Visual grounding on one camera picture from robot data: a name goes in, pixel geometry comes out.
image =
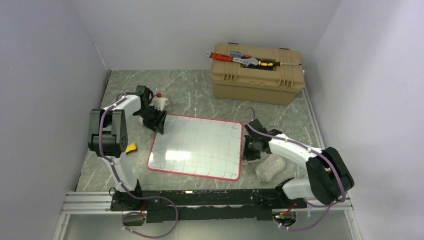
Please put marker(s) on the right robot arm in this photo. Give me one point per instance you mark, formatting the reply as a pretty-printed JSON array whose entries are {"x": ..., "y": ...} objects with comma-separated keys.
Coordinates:
[{"x": 327, "y": 176}]

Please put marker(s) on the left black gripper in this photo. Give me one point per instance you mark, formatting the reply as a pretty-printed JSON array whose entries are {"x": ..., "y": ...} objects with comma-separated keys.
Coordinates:
[{"x": 158, "y": 124}]

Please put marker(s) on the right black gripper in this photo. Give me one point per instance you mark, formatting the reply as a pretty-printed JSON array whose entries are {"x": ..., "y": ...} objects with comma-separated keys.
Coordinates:
[{"x": 247, "y": 155}]

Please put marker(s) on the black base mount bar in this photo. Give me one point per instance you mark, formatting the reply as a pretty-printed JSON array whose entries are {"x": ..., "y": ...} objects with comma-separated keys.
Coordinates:
[{"x": 184, "y": 205}]

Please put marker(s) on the tan plastic toolbox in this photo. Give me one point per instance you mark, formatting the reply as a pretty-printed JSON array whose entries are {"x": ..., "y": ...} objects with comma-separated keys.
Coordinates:
[{"x": 274, "y": 85}]

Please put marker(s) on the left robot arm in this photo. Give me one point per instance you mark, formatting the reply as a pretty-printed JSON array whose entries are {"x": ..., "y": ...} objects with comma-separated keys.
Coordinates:
[{"x": 108, "y": 133}]

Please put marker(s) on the aluminium rail frame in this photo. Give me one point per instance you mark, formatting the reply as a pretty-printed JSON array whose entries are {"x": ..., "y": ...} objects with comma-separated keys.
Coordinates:
[{"x": 98, "y": 203}]

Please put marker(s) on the yellow black screwdriver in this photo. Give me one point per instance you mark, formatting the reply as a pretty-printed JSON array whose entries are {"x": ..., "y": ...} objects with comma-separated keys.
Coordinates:
[{"x": 271, "y": 63}]

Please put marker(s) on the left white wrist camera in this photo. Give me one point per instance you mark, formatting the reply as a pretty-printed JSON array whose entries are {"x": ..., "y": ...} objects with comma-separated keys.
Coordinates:
[{"x": 159, "y": 102}]

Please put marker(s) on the red handled adjustable wrench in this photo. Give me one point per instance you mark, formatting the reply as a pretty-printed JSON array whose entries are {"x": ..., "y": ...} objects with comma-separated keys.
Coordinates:
[{"x": 228, "y": 58}]

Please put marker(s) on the yellow black object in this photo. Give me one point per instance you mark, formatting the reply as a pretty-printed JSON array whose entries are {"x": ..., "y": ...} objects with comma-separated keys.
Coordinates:
[{"x": 131, "y": 148}]

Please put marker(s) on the red framed whiteboard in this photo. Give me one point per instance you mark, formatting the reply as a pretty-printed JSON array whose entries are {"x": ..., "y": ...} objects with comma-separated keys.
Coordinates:
[{"x": 198, "y": 146}]

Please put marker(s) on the blue red screwdriver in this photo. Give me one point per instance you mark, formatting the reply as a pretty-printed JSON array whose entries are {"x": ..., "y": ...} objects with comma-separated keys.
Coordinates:
[{"x": 239, "y": 55}]

